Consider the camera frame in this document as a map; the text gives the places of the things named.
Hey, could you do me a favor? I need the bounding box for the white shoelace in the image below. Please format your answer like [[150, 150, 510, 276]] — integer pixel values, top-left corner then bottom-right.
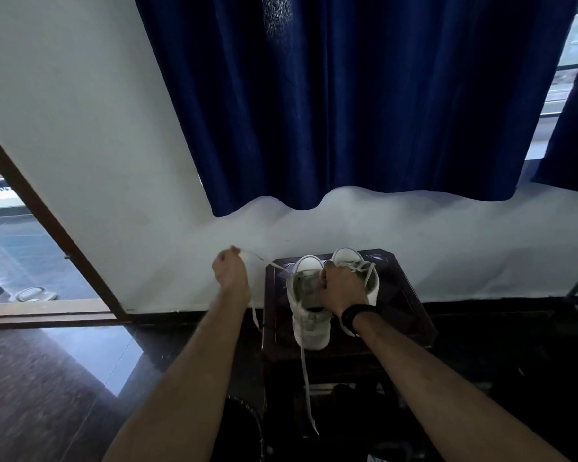
[[236, 249, 320, 436]]

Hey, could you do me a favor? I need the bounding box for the person's left forearm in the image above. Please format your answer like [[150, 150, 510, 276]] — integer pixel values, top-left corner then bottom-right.
[[102, 289, 252, 462]]

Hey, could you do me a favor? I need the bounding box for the window with metal grille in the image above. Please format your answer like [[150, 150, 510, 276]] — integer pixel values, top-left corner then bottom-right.
[[525, 0, 578, 161]]

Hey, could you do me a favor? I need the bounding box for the dark wooden stool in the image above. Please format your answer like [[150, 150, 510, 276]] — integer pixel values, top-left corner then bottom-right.
[[261, 248, 438, 376]]

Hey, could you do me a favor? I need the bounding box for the person's right forearm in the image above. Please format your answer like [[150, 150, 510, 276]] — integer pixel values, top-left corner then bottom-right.
[[354, 312, 570, 462]]

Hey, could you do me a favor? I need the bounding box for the grey sandal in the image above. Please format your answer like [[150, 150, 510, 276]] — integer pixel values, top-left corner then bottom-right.
[[13, 287, 58, 304]]

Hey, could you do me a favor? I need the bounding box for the person's right hand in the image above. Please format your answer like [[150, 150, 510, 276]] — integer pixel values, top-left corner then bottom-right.
[[317, 261, 370, 318]]

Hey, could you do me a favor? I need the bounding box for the brown wooden door frame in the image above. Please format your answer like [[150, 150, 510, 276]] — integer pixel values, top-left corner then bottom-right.
[[0, 121, 130, 329]]

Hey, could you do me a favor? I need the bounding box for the black waste bin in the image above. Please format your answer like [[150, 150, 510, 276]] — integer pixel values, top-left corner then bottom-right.
[[212, 395, 267, 462]]

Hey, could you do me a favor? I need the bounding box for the white sneaker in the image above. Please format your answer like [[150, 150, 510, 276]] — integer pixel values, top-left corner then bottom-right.
[[331, 247, 380, 307], [286, 255, 332, 351]]

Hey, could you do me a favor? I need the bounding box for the black wristband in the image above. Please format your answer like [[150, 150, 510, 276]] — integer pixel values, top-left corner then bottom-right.
[[340, 303, 381, 335]]

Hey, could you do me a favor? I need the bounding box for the person's left hand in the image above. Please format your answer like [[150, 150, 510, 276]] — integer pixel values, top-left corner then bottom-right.
[[212, 245, 251, 299]]

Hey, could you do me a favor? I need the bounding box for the dark blue curtain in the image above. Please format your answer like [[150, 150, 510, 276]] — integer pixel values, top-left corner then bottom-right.
[[531, 36, 578, 195], [133, 0, 578, 218]]

